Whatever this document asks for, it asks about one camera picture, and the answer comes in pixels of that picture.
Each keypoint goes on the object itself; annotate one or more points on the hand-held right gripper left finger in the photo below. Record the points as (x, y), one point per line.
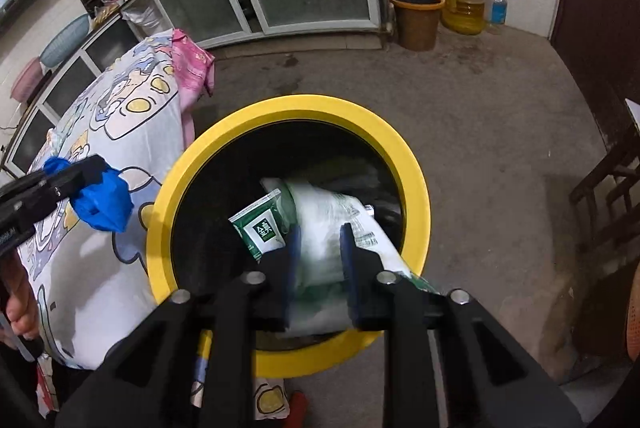
(292, 258)

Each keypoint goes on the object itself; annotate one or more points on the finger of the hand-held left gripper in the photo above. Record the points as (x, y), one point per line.
(82, 175)

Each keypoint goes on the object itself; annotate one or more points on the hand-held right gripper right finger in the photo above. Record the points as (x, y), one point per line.
(346, 258)

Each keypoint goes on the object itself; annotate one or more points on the large green milk carton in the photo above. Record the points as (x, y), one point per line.
(320, 233)

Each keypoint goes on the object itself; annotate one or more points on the blue glove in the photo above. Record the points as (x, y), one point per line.
(105, 208)

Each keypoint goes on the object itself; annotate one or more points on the small green milk carton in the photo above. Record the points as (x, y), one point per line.
(260, 228)

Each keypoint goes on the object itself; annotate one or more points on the yellow rimmed trash bin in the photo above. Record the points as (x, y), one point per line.
(350, 113)

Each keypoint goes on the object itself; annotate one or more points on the person's left hand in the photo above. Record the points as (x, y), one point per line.
(22, 303)

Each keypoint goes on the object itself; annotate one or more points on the pink plastic basin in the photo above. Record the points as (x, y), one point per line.
(27, 80)

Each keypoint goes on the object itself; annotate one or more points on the blue plastic basket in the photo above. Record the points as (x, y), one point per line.
(65, 40)

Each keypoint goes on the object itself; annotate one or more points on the pink printed cloth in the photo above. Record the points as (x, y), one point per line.
(192, 63)

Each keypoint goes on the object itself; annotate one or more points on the bag of food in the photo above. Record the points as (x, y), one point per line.
(107, 10)

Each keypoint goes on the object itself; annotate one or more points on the white sack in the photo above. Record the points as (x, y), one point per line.
(147, 18)

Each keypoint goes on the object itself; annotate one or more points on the brown plastic bucket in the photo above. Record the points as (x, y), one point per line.
(417, 28)

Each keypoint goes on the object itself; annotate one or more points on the wooden chair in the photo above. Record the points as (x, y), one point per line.
(610, 178)

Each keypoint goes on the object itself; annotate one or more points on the clear water bottle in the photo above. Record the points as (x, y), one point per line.
(498, 5)

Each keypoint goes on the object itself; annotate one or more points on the orange plastic basket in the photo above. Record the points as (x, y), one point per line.
(634, 333)

